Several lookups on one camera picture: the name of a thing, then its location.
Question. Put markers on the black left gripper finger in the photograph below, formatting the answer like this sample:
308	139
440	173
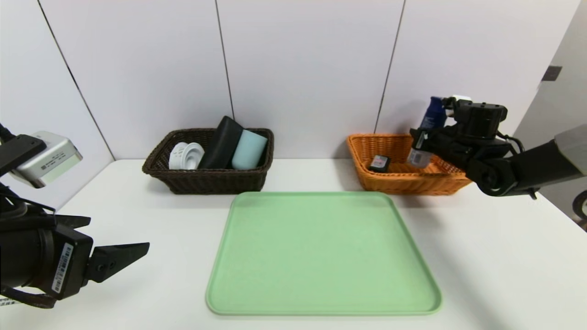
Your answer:
114	259
73	221

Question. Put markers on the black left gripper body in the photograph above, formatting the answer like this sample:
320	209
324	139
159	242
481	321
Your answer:
69	266

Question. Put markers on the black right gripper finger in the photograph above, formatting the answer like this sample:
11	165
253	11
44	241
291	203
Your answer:
419	157

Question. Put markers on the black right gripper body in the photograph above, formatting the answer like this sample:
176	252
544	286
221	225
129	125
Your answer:
420	139

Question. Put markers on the blue capped spray can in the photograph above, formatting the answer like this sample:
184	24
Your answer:
431	117

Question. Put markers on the small black red tin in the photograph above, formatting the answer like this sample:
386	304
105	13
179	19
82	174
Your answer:
379	163

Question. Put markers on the white plastic round container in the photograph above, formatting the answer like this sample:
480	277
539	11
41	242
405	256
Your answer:
185	156

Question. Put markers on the black glasses case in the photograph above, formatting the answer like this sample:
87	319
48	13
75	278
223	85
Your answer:
224	140

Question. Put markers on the blue-grey plastic cup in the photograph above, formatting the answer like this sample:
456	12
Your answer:
250	149

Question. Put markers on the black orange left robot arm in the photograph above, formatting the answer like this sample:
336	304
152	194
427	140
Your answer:
23	247

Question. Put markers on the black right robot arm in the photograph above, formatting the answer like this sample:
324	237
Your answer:
527	167

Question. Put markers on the orange wicker basket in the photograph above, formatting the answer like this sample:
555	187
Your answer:
394	181

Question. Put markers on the dark brown wicker basket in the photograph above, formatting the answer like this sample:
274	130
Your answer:
215	183

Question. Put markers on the light green plastic tray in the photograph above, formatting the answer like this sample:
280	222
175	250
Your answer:
321	256

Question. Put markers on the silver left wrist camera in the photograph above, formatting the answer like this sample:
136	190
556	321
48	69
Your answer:
48	160

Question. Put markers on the dark grey wall plate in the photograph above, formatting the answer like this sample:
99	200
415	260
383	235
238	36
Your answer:
551	73

